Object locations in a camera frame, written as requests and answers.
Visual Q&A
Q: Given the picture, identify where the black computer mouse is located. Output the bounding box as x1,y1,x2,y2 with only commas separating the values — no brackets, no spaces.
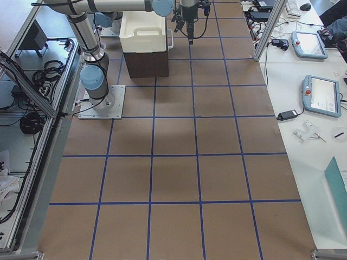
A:
299,3,312,11

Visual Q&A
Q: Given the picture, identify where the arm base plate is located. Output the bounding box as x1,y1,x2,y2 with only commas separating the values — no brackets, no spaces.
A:
78,85,126,120

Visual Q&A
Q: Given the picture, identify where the black power adapter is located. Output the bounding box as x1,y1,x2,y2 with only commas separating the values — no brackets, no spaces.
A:
277,109,298,121

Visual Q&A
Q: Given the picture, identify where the aluminium frame post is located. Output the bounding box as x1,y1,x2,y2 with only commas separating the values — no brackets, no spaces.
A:
253,0,287,62

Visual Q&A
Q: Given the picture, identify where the wooden drawer with white handle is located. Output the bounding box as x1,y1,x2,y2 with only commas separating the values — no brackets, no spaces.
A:
167,29,174,49

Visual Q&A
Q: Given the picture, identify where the far teach pendant tablet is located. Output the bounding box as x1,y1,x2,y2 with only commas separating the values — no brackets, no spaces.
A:
291,31,328,60

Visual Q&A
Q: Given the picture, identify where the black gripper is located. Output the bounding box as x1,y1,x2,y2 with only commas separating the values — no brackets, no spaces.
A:
171,8,194,45
180,4,199,23

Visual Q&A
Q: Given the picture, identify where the black monitor under frame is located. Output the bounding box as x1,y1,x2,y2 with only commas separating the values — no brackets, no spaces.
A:
15,20,48,57

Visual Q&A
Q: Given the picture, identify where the near teach pendant tablet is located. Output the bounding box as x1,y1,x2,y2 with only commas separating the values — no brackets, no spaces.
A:
302,75,341,118

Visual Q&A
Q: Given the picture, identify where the teach pendant tablet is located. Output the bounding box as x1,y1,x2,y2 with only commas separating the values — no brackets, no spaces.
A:
291,31,328,60
302,75,341,118

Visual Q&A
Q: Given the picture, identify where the teal folder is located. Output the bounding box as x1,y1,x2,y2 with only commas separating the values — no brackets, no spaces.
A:
324,157,346,221

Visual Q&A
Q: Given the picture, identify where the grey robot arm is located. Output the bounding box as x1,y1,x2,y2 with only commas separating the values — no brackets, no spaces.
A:
31,1,201,109
95,11,166,37

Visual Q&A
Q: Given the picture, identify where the white foam tray box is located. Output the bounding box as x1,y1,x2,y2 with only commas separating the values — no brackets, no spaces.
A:
119,11,166,53

